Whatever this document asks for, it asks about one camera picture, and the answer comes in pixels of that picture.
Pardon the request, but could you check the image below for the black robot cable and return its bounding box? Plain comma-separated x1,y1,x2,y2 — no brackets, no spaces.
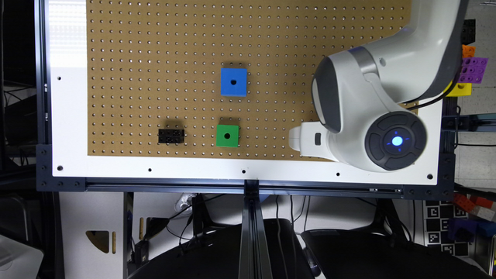
395,79,459,109

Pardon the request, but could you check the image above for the fiducial marker board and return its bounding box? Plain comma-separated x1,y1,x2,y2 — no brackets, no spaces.
422,201,470,257

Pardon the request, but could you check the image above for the black aluminium table frame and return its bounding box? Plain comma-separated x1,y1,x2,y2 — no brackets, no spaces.
35,1,455,275

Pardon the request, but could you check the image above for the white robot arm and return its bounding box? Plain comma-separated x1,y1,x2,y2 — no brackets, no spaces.
289,0,468,172

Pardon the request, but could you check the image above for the brown pegboard panel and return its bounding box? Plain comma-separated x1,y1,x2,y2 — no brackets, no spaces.
87,0,412,160

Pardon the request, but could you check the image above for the black brick block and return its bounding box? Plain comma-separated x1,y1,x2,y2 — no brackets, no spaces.
158,129,185,144

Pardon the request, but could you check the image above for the blue cube block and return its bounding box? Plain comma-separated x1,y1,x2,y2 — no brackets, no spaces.
221,68,247,97

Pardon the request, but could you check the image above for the red orange block pile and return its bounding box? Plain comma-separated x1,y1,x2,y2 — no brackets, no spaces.
453,193,495,222

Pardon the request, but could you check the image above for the yellow block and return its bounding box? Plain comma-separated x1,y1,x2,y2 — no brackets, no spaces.
447,83,472,97

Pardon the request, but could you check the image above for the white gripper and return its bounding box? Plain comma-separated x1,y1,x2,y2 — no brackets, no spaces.
288,122,337,161

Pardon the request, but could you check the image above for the dark purple block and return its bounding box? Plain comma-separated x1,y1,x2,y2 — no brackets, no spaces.
448,219,477,243

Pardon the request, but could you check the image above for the black block on frame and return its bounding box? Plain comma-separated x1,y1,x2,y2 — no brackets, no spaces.
461,19,476,45

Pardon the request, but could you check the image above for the green cube block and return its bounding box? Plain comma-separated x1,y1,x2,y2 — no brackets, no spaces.
216,125,239,147

